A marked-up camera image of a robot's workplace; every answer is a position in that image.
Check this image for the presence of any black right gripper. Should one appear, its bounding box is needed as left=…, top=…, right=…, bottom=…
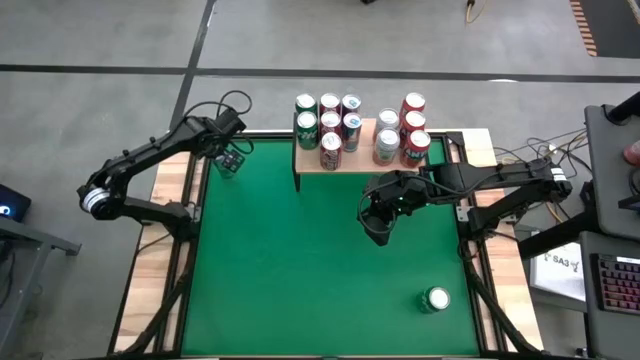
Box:
left=362, top=169, right=434, bottom=221

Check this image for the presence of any plain silver beverage can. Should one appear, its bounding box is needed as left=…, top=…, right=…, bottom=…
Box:
left=372, top=127, right=401, bottom=167

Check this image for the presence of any red Fanta strawberry can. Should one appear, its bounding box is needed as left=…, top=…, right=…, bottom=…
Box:
left=399, top=129, right=432, bottom=169
left=399, top=109, right=428, bottom=136
left=399, top=91, right=427, bottom=116

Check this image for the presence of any white pink raspberry lime can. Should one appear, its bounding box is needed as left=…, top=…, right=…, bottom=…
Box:
left=375, top=107, right=401, bottom=134

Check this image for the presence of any red Coca-Cola can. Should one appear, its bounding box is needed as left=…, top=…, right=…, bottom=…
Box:
left=320, top=110, right=344, bottom=139
left=319, top=92, right=342, bottom=116
left=319, top=131, right=344, bottom=172

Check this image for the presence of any green Sprite can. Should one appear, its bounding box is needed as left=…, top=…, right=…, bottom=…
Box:
left=416, top=286, right=452, bottom=315
left=294, top=93, right=319, bottom=117
left=295, top=110, right=320, bottom=151

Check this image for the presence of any wooden shelf with black legs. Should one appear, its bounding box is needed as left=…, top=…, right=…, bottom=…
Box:
left=292, top=113, right=432, bottom=194

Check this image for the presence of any green table mat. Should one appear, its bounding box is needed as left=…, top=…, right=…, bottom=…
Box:
left=180, top=138, right=480, bottom=357

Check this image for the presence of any black stand beam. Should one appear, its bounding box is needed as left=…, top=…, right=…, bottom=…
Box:
left=517, top=209, right=601, bottom=261

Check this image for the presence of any white paper sign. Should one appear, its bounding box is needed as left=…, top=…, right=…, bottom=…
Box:
left=528, top=242, right=587, bottom=303

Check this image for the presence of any grey cart top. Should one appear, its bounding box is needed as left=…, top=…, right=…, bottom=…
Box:
left=583, top=103, right=640, bottom=241

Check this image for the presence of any grey metal workbench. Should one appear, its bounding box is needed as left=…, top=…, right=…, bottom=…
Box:
left=0, top=214, right=83, bottom=351

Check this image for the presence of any black computer tower blue light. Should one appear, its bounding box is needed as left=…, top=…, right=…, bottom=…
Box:
left=0, top=183, right=32, bottom=224

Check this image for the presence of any pink round object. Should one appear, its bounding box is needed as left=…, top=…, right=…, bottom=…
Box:
left=622, top=139, right=640, bottom=167

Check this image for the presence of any backlit computer keyboard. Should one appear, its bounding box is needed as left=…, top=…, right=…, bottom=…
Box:
left=590, top=253, right=640, bottom=316

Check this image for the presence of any black pole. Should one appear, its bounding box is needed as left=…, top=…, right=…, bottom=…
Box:
left=605, top=90, right=640, bottom=125

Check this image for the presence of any black mat orange striped edge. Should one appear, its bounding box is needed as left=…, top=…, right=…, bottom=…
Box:
left=569, top=0, right=640, bottom=59

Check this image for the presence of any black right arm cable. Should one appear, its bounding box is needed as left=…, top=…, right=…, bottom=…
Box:
left=355, top=178, right=401, bottom=236

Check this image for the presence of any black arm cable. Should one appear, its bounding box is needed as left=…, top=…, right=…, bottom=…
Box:
left=355, top=178, right=401, bottom=236
left=183, top=89, right=255, bottom=156

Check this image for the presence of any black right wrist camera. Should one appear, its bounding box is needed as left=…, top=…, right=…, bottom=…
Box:
left=367, top=218, right=397, bottom=248

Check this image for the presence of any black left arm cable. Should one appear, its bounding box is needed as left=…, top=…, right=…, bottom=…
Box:
left=183, top=89, right=255, bottom=156

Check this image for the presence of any black aluminium table frame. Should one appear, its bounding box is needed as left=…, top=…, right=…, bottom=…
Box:
left=107, top=128, right=546, bottom=360

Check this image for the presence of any yellow cable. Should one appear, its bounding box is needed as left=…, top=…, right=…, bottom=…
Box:
left=499, top=128, right=589, bottom=224
left=464, top=0, right=490, bottom=25

